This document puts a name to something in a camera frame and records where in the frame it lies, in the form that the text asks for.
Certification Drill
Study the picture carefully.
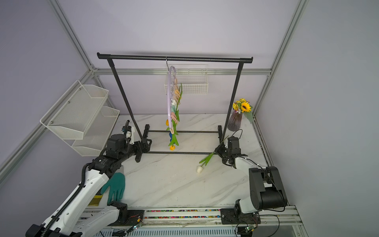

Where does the black yellow work glove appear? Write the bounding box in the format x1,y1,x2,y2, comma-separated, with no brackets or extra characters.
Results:
88,194,103,206

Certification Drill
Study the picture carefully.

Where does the white mesh tiered shelf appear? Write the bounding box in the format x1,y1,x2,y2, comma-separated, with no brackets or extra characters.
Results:
40,81,119,157

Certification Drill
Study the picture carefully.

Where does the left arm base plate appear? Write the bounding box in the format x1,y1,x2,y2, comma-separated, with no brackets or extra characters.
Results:
109,201,145,226

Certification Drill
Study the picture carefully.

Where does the sunflower bouquet in vase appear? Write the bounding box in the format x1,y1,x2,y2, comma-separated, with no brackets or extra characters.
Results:
227,98,254,132

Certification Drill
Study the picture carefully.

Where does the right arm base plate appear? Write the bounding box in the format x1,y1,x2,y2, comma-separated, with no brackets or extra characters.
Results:
220,208,261,225

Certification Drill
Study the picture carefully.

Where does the cream tulip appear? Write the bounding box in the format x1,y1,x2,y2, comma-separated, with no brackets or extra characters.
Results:
166,112,180,151

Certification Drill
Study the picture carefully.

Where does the green work glove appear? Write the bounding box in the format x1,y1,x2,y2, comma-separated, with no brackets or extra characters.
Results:
100,166,125,204

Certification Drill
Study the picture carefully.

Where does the black clothes rack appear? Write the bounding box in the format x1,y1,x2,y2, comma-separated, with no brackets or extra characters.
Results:
94,52,254,166

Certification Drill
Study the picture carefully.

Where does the pale yellow tulip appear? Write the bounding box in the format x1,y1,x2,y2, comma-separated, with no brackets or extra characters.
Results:
174,85,183,109

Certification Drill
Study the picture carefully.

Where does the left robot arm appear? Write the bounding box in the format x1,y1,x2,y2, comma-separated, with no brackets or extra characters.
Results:
25,134,152,237

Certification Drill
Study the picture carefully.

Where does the white tulip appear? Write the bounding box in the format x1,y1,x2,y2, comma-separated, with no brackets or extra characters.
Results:
196,136,228,174

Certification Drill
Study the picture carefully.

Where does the white wire wall basket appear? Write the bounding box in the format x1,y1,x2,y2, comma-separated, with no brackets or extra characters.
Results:
164,64,209,94

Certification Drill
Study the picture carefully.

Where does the purple clip hanger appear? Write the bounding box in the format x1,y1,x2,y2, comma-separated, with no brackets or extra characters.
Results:
165,63,180,120

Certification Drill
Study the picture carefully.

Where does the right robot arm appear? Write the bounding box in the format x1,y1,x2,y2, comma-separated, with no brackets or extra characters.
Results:
215,136,288,214

